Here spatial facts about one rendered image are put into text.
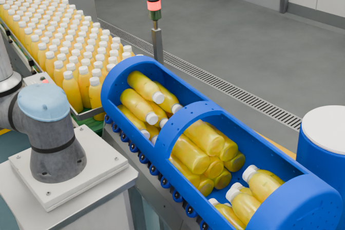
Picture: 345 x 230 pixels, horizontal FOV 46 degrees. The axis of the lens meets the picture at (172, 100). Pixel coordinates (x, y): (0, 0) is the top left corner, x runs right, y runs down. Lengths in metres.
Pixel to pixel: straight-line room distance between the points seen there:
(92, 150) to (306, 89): 2.76
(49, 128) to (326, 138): 0.90
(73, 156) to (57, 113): 0.14
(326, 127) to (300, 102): 2.03
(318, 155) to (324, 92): 2.28
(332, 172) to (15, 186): 0.99
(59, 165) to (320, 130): 0.88
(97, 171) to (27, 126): 0.22
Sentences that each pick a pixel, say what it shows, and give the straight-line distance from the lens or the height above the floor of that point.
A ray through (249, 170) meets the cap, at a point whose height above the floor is 1.17.
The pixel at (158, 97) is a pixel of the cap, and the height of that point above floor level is 1.16.
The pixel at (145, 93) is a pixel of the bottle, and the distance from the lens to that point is 1.46.
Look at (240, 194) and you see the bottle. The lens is 1.10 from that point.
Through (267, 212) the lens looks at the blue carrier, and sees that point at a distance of 0.97.
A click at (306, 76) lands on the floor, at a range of 3.94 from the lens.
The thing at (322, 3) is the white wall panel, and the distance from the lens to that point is 4.98.
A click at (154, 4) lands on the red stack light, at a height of 1.24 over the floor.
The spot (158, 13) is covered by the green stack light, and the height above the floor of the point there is 1.19.
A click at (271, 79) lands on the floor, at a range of 3.84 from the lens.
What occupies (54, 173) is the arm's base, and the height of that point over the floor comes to 1.21.
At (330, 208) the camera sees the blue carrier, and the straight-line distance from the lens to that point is 1.09.
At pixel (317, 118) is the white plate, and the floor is 1.04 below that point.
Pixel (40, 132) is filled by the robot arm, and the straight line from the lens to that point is 1.06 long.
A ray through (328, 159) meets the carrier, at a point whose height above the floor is 1.00.
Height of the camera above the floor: 1.92
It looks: 33 degrees down
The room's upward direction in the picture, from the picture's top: 4 degrees counter-clockwise
